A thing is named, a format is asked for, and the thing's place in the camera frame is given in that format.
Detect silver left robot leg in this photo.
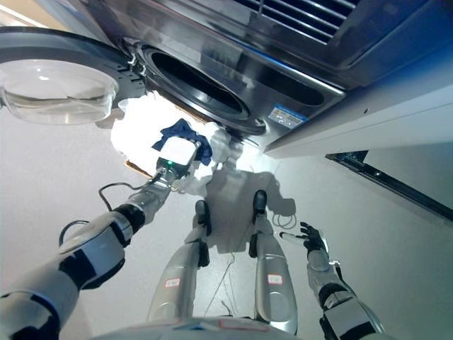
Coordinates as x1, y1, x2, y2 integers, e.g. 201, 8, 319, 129
147, 200, 213, 322

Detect grey dryer with vent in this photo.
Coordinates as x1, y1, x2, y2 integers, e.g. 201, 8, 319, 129
81, 0, 453, 72

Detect dark blue garment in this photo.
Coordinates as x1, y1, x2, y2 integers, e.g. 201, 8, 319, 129
151, 118, 214, 166

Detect silver robot leg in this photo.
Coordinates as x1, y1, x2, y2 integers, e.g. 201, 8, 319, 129
248, 190, 298, 336
147, 200, 213, 322

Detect round glass washing machine door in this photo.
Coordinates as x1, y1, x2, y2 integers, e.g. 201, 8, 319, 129
0, 26, 148, 126

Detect black metal gantry frame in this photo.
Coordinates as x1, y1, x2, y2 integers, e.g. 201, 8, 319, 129
325, 150, 453, 220

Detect coiled black cable loop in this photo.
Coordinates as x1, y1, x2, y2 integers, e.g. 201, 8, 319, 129
272, 212, 297, 230

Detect brown wicker laundry basket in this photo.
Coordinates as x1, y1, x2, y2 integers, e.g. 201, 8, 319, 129
123, 106, 208, 177

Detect thin cable on floor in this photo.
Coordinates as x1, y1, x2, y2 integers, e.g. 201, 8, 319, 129
205, 254, 239, 318

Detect white clothes pile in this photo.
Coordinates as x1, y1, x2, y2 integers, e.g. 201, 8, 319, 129
110, 90, 245, 196

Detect grey front-load washing machine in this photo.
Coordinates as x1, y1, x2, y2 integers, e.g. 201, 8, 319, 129
120, 33, 347, 152

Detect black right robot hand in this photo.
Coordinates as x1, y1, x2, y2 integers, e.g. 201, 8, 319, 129
279, 222, 328, 253

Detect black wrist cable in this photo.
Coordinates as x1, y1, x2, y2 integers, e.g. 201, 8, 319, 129
58, 182, 159, 246

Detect energy label sticker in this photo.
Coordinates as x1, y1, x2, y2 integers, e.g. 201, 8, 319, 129
268, 104, 305, 125

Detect silver right robot leg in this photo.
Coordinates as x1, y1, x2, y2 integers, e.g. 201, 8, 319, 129
248, 190, 298, 336

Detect white appliance enclosure panel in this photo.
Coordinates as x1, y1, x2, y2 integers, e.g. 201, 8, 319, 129
263, 0, 453, 160

